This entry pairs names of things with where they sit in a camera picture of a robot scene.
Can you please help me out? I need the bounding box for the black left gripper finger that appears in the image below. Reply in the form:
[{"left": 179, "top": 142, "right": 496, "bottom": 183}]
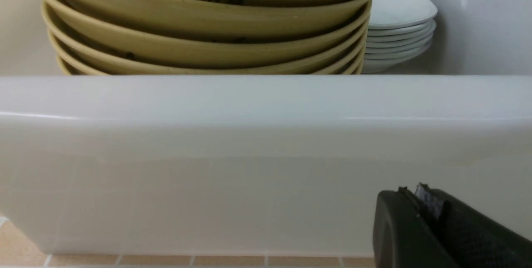
[{"left": 373, "top": 183, "right": 532, "bottom": 268}]

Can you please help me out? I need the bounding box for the stack of yellow noodle bowls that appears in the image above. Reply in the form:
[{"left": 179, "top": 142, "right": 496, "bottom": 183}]
[{"left": 42, "top": 0, "right": 372, "bottom": 75}]

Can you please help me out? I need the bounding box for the stack of white sauce dishes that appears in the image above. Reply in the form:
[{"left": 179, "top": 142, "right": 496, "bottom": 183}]
[{"left": 362, "top": 0, "right": 438, "bottom": 74}]

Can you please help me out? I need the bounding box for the large white plastic bin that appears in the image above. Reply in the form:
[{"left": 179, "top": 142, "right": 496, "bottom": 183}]
[{"left": 0, "top": 0, "right": 532, "bottom": 256}]

